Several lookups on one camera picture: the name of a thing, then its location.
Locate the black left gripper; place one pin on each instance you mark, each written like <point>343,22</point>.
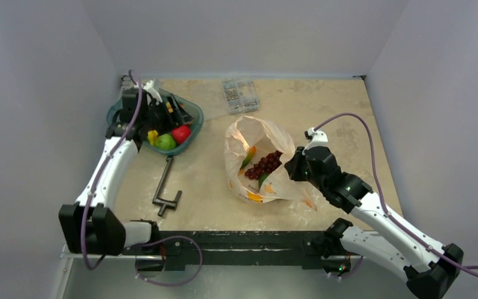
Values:
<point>177,118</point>

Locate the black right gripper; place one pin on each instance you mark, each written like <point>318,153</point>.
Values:
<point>295,166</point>

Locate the orange fake fruit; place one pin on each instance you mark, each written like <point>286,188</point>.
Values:
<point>170,107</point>

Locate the green fake custard apple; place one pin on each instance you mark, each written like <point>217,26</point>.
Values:
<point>165,142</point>

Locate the dark purple fake grapes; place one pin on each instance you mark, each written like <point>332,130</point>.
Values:
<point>266,164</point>

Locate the green fake lime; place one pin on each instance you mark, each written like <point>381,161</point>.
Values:
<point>262,178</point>

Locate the translucent orange plastic bag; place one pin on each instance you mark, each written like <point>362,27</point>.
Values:
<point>267,137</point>

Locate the green fake mango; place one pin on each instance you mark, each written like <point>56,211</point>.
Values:
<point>249,156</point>

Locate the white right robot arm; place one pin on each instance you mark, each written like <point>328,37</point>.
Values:
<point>424,264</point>

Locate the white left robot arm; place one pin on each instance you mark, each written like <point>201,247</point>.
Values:
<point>89,225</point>

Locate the yellow fake banana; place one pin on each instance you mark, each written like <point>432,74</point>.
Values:
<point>152,137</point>

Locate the teal plastic tray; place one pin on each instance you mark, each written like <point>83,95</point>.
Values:
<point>121,113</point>

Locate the clear screw organizer box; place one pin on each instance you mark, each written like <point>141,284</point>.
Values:
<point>239,95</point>

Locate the black metal clamp tool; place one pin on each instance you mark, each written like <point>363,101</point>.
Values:
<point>158,200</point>

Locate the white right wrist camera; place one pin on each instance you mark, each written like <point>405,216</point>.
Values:
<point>316,138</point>

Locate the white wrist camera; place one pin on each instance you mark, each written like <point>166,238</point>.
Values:
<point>316,138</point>
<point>152,94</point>

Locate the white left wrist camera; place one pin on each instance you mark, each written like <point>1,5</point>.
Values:
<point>152,94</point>

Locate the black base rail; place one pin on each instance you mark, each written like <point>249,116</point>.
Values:
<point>310,250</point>

